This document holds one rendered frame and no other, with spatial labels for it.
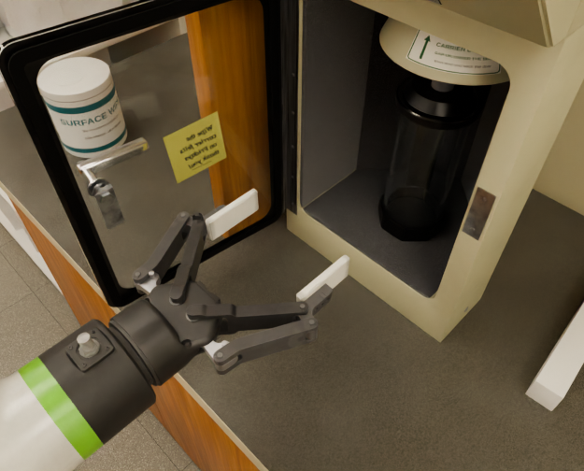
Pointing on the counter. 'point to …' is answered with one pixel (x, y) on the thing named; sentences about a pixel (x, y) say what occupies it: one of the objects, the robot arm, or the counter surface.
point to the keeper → (478, 213)
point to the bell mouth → (437, 57)
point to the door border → (60, 142)
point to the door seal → (58, 150)
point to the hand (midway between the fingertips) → (292, 235)
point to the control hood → (520, 17)
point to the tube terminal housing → (536, 110)
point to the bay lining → (363, 100)
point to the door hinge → (290, 22)
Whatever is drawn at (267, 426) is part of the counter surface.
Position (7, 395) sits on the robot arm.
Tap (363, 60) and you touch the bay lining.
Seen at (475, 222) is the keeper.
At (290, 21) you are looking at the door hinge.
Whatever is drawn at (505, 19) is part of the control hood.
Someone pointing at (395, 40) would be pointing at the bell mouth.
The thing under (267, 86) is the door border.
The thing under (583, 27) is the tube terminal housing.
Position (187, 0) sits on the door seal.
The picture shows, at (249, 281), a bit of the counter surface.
